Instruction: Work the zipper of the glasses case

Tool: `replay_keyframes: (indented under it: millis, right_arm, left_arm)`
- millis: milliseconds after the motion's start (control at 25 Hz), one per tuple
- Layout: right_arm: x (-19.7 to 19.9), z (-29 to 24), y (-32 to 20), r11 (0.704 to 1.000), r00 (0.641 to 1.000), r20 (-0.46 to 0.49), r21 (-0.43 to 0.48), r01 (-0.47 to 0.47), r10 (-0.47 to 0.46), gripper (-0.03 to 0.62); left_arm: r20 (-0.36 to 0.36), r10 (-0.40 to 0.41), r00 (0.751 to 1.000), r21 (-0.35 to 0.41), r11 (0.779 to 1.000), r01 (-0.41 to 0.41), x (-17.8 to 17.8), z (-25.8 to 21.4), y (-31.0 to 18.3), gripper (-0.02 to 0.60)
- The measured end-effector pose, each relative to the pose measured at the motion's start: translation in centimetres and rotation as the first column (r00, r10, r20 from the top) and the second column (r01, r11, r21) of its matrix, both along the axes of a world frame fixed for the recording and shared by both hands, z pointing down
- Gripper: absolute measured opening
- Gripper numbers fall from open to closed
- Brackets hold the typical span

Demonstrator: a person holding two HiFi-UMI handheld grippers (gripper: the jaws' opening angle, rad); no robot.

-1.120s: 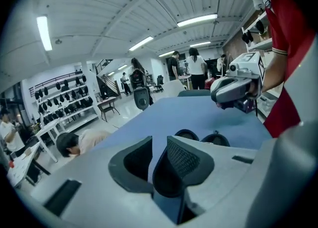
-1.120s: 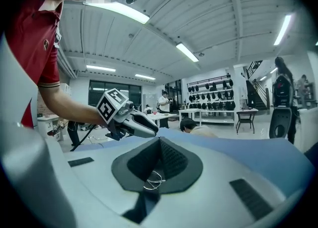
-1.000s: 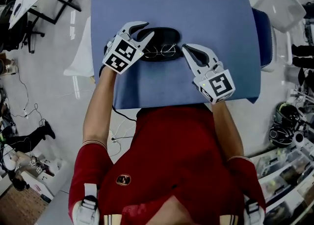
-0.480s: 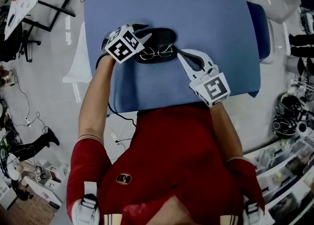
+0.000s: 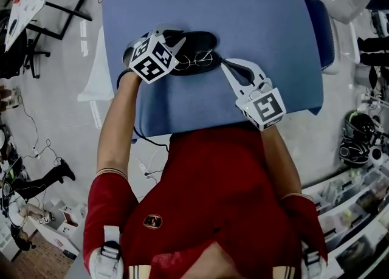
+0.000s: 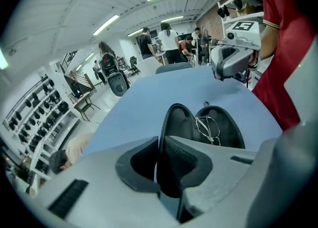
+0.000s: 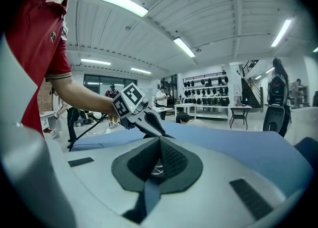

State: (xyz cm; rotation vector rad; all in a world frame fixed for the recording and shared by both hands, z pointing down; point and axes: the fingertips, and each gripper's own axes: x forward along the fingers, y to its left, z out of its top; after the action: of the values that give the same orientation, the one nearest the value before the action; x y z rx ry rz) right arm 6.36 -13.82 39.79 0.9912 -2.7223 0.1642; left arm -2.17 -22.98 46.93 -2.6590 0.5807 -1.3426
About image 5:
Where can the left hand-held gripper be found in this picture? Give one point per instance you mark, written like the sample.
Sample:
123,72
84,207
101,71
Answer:
149,65

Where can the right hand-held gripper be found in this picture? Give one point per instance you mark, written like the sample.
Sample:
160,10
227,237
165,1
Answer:
267,107

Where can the black glasses case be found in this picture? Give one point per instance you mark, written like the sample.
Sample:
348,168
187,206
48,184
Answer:
200,40

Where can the person's left forearm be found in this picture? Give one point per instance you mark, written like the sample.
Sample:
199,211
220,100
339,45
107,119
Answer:
118,132

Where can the person's right forearm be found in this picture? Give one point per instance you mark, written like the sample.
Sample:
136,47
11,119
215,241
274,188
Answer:
279,162

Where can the blue table cloth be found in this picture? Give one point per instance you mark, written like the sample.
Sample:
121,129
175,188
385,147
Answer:
243,13

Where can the blue chair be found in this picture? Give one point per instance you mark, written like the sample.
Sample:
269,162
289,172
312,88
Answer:
319,28

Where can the person's red shirt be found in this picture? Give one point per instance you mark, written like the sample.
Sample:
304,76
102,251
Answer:
206,186

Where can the black helmet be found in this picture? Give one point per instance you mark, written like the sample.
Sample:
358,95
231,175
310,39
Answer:
352,153
360,126

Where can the white power strip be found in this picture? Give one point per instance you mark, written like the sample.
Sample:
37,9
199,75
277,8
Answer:
143,168

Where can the black office chair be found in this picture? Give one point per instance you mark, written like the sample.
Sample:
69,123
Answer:
30,56

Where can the white metal shelving unit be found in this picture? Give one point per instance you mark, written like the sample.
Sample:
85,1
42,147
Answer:
337,268

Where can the white desk with black frame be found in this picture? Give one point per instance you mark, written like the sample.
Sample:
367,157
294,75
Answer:
27,4

